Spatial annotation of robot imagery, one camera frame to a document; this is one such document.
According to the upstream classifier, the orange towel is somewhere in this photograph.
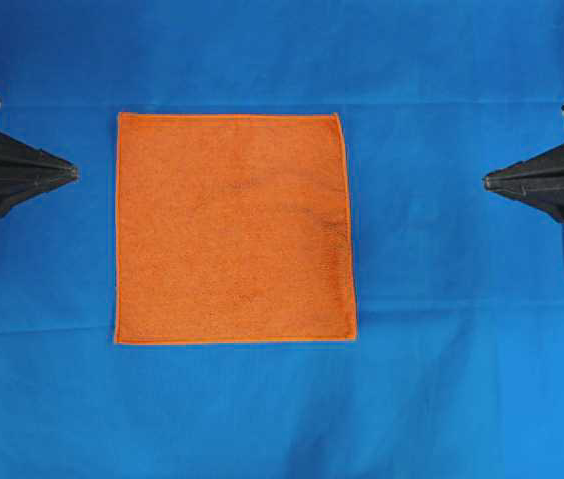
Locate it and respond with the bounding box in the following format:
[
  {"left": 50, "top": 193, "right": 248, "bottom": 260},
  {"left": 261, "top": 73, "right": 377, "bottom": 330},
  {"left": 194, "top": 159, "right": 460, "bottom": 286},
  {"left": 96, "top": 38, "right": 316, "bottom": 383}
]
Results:
[{"left": 113, "top": 112, "right": 357, "bottom": 345}]

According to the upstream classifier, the blue table cloth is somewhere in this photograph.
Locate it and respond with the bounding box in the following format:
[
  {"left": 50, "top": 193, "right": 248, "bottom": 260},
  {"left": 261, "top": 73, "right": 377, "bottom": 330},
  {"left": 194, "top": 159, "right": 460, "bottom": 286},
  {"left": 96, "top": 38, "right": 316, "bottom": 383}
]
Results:
[{"left": 0, "top": 1, "right": 564, "bottom": 478}]

